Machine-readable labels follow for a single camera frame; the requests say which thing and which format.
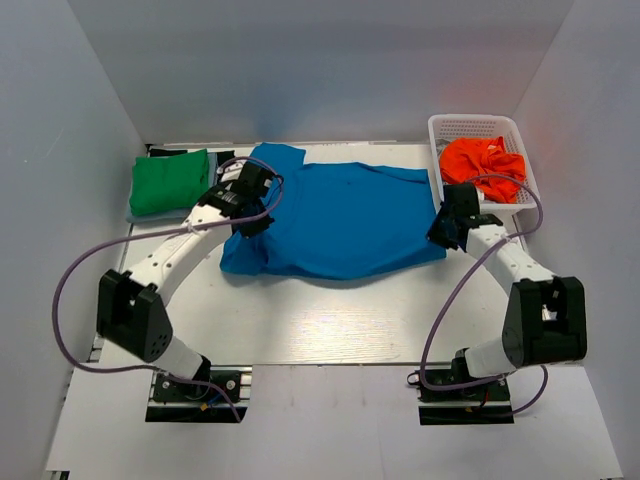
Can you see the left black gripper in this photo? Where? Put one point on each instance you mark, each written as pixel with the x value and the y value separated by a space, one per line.
pixel 259 226

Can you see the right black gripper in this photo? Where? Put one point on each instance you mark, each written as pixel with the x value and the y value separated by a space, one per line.
pixel 435 235

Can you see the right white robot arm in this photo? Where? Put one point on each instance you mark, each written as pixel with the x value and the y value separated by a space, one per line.
pixel 545 320

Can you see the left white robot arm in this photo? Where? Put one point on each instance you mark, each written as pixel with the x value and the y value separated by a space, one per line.
pixel 132 306

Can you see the orange t-shirt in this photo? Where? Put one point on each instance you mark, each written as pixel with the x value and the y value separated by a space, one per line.
pixel 484 161

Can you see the folded black t-shirt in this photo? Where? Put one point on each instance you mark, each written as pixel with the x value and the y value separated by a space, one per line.
pixel 219 156

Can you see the grey t-shirt in basket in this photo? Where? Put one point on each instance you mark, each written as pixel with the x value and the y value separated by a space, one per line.
pixel 445 147

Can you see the folded green t-shirt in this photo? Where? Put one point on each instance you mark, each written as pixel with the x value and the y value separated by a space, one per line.
pixel 167 182

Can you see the white plastic basket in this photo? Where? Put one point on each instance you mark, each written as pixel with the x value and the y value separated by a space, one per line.
pixel 445 128

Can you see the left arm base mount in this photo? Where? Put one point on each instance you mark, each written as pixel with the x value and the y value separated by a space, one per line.
pixel 174 402

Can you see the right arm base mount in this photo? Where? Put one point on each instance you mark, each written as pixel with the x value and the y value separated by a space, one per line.
pixel 488 404

